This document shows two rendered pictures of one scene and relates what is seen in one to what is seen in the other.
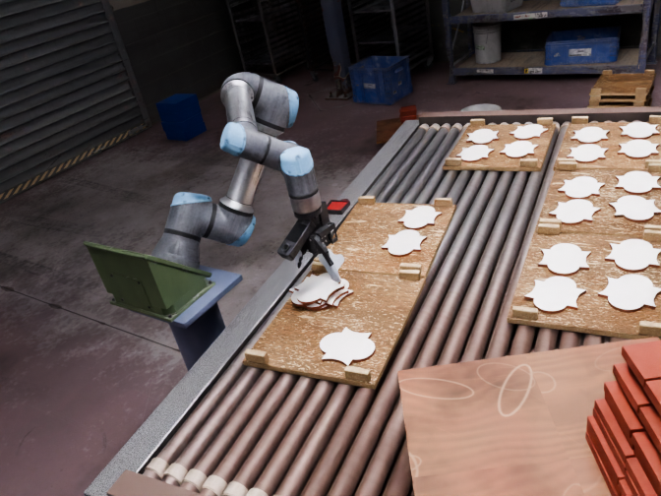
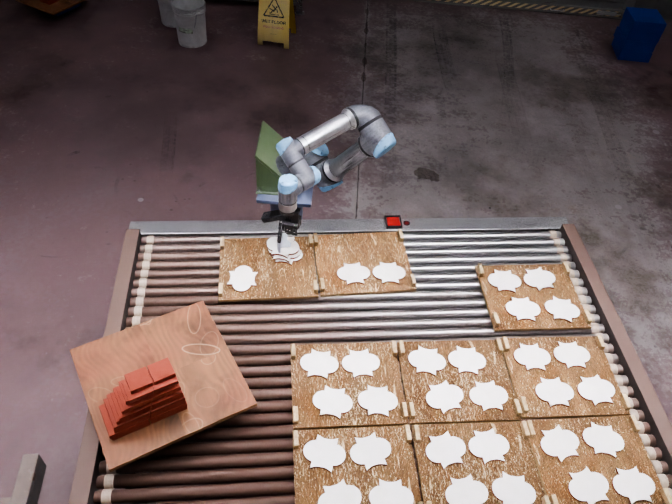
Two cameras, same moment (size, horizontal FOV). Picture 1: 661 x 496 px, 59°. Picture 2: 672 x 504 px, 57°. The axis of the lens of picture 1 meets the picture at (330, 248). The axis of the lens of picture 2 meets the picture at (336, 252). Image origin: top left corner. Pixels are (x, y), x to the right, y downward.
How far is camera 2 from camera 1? 1.91 m
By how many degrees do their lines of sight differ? 42
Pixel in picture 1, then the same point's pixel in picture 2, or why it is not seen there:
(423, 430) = (166, 320)
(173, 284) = (267, 178)
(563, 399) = (198, 368)
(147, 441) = (162, 228)
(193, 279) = not seen: hidden behind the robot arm
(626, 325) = (300, 403)
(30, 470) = (237, 190)
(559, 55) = not seen: outside the picture
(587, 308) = (311, 382)
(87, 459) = (256, 211)
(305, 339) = (244, 258)
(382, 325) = (266, 288)
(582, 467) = not seen: hidden behind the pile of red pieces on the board
